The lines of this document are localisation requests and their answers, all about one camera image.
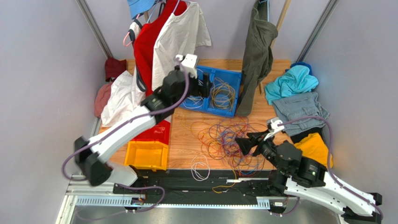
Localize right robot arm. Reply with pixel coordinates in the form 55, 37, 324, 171
235, 131, 382, 224

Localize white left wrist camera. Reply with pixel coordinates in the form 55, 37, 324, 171
174, 54, 199, 78

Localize light blue jeans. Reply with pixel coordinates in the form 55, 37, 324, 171
272, 92, 330, 137

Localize dark blue cloth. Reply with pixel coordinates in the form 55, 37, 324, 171
285, 62, 313, 75

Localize pink cable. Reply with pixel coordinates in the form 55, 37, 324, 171
208, 119, 274, 178

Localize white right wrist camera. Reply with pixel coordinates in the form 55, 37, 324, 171
264, 117, 284, 140

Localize white t-shirt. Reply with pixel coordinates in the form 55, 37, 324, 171
151, 1, 212, 91

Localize yellow storage bin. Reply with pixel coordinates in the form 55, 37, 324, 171
124, 141, 169, 172

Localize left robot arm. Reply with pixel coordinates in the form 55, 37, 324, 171
72, 66, 213, 186

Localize blue cable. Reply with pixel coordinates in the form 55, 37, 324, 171
208, 124, 268, 176

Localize red t-shirt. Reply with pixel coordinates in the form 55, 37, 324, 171
134, 0, 187, 96

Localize white cloth on floor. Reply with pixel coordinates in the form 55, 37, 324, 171
101, 68, 145, 127

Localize blue divided bin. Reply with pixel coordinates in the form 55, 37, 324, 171
179, 65, 242, 118

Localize white cable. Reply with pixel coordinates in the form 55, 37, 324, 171
182, 68, 210, 110

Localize blue hat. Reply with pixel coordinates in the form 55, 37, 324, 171
127, 0, 159, 19

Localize teal cloth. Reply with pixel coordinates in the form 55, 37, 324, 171
264, 66, 319, 105

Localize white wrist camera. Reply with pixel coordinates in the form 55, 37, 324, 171
174, 54, 199, 78
264, 117, 284, 140

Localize orange cable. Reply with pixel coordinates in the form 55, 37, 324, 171
186, 121, 268, 175

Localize purple right arm hose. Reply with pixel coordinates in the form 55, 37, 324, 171
278, 115, 384, 221

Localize olive green garment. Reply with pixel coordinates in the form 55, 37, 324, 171
235, 0, 278, 116

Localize red storage bin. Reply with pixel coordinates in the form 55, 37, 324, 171
132, 120, 171, 145

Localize yellow cloth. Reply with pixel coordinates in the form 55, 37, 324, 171
294, 133, 329, 167

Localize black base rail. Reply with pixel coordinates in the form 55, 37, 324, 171
65, 168, 349, 210

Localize maroon cloth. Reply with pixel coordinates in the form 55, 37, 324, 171
104, 57, 127, 82

